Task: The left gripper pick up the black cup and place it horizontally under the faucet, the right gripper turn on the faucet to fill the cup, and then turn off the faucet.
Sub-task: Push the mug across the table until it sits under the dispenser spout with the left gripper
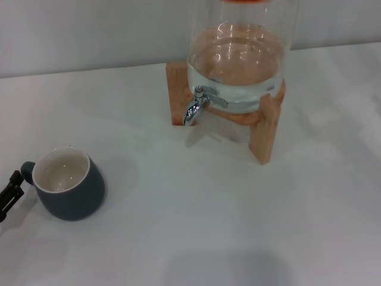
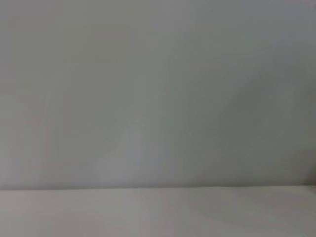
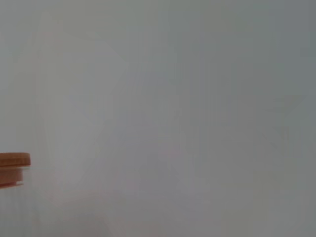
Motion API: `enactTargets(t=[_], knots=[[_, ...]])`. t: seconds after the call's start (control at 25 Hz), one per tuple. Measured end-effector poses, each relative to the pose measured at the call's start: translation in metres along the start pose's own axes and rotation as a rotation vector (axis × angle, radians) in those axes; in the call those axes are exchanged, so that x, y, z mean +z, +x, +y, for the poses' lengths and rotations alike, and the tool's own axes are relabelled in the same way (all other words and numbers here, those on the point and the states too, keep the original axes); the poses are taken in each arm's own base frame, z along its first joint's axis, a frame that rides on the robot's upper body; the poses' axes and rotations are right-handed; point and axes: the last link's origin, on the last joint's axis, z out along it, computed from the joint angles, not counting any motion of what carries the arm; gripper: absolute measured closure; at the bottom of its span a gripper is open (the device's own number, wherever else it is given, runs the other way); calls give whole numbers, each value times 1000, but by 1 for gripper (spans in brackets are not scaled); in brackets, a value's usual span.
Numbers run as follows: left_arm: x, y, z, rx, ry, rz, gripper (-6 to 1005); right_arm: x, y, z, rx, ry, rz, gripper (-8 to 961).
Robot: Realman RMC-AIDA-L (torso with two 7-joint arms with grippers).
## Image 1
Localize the chrome metal faucet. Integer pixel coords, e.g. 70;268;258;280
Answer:
183;85;229;126

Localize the clear glass water dispenser jar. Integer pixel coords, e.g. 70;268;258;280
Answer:
186;0;299;116

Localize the wooden dispenser stand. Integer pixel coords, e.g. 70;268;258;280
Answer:
165;61;286;166

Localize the dark grey ceramic cup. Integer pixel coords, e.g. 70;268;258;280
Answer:
20;146;107;222

